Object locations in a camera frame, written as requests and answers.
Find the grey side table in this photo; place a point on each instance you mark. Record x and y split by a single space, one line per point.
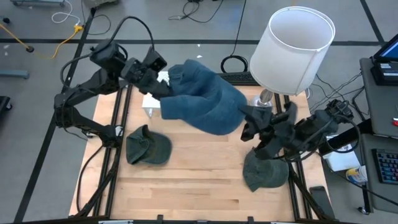
379 105

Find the white wipes canister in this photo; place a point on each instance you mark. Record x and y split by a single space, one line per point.
356 175

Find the green denim baseball cap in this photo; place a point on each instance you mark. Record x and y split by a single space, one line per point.
264 174
149 146

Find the black aluminium table frame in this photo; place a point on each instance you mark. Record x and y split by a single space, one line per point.
186 222

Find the red button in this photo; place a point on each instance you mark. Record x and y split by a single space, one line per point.
395 122

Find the black rectangular pad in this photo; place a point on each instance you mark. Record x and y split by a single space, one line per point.
321 200

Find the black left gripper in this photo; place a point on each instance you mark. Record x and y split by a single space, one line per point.
136 73

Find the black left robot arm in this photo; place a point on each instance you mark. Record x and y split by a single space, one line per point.
93 82

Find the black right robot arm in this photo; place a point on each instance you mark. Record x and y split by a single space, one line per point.
317 126

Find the silver table lamp white shade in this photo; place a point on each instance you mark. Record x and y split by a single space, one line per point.
292 62

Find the black keyboard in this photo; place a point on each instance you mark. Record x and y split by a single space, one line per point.
239 78

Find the black laptop computer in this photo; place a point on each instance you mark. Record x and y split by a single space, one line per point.
385 71

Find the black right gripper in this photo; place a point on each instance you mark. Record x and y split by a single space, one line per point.
280 124

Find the grey stand foot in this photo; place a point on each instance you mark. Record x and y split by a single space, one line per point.
14 74

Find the backlit colourful keyboard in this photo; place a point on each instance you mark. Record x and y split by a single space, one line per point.
387 166

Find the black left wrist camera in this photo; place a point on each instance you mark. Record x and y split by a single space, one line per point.
155 60

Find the white box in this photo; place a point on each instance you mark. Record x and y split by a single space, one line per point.
340 160

